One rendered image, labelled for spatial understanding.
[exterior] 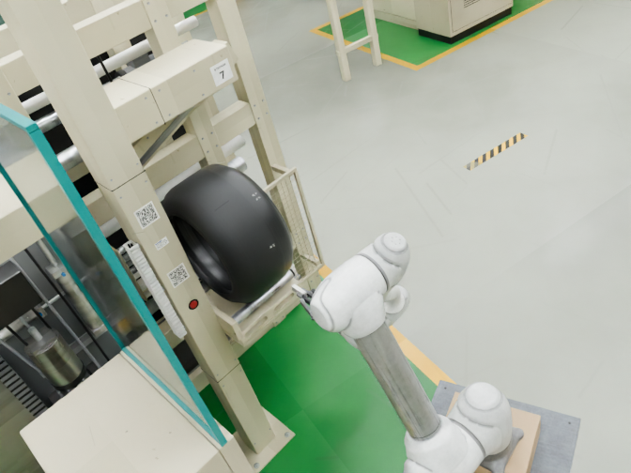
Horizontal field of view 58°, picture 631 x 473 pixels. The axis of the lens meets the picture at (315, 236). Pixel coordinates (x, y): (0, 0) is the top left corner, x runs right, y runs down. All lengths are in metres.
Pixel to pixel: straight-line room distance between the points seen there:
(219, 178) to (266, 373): 1.48
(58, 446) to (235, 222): 0.90
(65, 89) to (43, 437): 0.99
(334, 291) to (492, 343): 1.89
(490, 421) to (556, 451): 0.41
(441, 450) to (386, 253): 0.58
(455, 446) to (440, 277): 1.96
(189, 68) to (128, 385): 1.18
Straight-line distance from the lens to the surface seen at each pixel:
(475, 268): 3.65
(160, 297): 2.22
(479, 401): 1.82
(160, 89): 2.26
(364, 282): 1.49
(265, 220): 2.15
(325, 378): 3.23
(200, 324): 2.37
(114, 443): 1.76
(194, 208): 2.15
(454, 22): 6.44
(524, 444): 2.07
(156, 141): 2.45
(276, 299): 2.46
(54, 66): 1.82
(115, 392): 1.86
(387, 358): 1.58
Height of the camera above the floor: 2.55
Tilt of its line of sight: 38 degrees down
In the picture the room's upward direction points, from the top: 16 degrees counter-clockwise
